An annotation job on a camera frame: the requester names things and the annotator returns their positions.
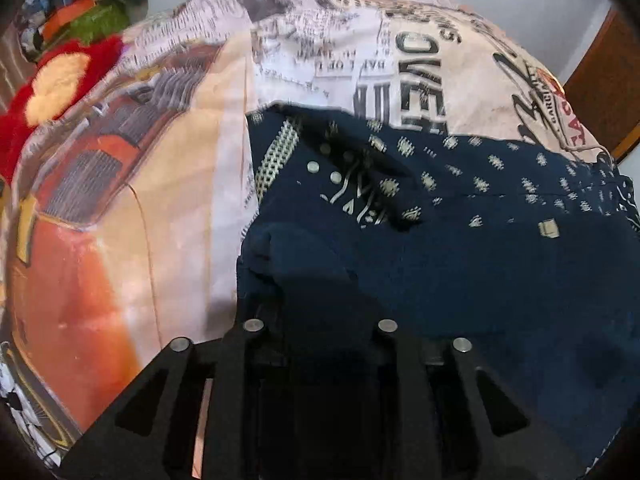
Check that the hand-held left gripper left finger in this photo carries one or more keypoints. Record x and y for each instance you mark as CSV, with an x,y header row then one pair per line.
x,y
240,365

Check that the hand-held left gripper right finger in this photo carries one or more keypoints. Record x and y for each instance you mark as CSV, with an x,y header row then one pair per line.
x,y
400,365

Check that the navy patterned garment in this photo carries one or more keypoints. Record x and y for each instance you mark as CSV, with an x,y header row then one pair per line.
x,y
475,260

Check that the printed bed sheet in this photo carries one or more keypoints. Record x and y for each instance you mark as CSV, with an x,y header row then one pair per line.
x,y
190,160

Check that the red plush toy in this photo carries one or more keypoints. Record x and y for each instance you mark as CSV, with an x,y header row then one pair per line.
x,y
55,85

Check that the brown wooden door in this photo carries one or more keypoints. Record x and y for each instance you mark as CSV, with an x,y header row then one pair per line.
x,y
607,80

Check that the orange toy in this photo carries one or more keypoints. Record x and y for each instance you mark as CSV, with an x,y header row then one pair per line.
x,y
67,12

